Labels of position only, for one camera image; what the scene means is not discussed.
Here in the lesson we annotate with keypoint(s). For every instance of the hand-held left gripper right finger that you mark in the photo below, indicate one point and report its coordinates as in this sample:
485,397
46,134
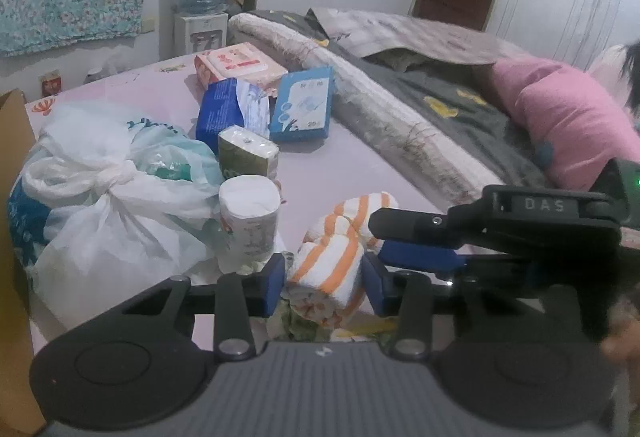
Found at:
375,287

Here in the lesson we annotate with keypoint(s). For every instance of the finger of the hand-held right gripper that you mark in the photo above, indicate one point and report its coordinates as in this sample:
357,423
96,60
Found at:
415,254
415,223

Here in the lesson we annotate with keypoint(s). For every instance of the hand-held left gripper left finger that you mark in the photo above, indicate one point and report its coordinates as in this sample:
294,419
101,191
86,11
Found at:
275,282

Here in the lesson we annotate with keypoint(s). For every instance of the orange striped towel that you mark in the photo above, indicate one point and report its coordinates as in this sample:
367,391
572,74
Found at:
325,272
345,217

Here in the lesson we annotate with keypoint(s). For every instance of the toilet paper roll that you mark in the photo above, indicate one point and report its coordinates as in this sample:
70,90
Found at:
250,212

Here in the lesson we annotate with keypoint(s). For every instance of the dark blue tissue pack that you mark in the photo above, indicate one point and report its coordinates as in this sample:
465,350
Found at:
215,117

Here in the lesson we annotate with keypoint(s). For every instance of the brown cardboard box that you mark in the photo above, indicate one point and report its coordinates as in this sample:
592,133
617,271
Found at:
12,367

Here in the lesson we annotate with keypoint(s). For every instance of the person's right hand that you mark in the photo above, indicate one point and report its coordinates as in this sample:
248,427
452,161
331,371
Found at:
616,348

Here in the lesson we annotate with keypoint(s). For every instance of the green floral cloth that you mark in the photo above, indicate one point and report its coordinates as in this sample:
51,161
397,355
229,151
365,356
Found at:
295,324

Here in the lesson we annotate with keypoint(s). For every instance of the pink printed bed sheet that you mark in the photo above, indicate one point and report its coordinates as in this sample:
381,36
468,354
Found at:
350,167

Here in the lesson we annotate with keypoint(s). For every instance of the dark grey blanket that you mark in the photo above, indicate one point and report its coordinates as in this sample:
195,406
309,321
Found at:
450,127

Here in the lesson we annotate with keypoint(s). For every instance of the pink pillow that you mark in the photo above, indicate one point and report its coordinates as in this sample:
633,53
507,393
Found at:
565,117

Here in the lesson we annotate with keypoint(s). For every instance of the green tissue pack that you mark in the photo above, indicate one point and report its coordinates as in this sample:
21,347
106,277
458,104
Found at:
245,154

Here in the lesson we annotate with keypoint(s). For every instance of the light blue face mask pack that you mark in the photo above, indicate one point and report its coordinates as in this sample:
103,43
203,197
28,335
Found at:
300,107

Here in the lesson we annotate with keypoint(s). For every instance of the white tied plastic bag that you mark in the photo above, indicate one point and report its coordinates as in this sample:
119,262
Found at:
100,227

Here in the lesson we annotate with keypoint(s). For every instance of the pink wet wipes pack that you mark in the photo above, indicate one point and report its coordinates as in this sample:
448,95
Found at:
235,62

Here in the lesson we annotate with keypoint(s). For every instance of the white water dispenser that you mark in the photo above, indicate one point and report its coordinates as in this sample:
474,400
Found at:
200,34

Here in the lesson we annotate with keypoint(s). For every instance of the small red box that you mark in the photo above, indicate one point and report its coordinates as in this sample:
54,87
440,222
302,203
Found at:
51,83

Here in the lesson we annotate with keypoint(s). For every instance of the wall outlet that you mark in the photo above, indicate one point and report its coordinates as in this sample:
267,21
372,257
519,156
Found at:
148,26

